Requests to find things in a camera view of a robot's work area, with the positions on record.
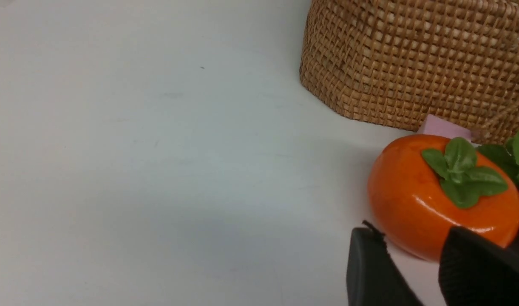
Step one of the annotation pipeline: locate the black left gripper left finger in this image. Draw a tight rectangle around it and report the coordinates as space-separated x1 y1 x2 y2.
346 220 423 306

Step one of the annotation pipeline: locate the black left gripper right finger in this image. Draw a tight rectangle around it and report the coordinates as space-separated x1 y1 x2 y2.
438 227 519 306

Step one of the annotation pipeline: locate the orange persimmon with green leaf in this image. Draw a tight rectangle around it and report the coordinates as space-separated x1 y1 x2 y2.
367 134 519 262

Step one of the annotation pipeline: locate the pink foam cube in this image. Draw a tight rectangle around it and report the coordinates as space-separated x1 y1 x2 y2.
417 114 472 142

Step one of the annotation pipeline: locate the woven rattan basket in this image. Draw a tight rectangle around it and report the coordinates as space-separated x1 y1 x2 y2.
299 0 519 143

